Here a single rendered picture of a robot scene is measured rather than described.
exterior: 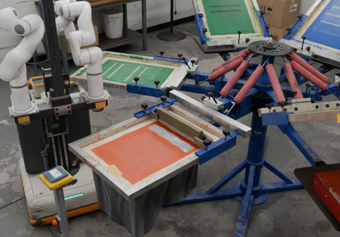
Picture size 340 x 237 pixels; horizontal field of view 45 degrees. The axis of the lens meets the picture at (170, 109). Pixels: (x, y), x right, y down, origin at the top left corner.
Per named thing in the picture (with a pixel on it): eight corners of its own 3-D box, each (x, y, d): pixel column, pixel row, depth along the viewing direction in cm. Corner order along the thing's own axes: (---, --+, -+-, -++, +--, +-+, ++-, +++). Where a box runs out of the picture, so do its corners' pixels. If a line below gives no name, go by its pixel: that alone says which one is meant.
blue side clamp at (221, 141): (200, 165, 227) (201, 155, 224) (194, 161, 231) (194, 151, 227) (236, 145, 245) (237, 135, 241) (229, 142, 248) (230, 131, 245)
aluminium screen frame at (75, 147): (128, 201, 199) (128, 195, 198) (68, 149, 237) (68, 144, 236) (235, 142, 245) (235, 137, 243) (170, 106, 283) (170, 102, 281)
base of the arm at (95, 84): (82, 90, 262) (80, 68, 255) (101, 87, 267) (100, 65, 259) (88, 101, 250) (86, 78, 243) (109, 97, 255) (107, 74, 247)
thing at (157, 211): (140, 244, 231) (137, 185, 210) (136, 240, 233) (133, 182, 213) (198, 207, 258) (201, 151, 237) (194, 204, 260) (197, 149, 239)
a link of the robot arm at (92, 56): (105, 73, 249) (104, 48, 241) (85, 78, 243) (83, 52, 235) (99, 67, 256) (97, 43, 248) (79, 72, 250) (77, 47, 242)
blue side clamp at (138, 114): (138, 125, 264) (138, 116, 260) (134, 122, 267) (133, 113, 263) (173, 110, 281) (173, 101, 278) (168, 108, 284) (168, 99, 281)
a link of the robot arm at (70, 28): (55, 25, 276) (68, 21, 281) (60, 40, 279) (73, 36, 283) (63, 23, 263) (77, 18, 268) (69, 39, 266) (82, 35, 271)
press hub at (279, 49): (253, 215, 325) (277, 56, 259) (217, 191, 350) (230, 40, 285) (283, 194, 348) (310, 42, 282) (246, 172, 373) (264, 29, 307)
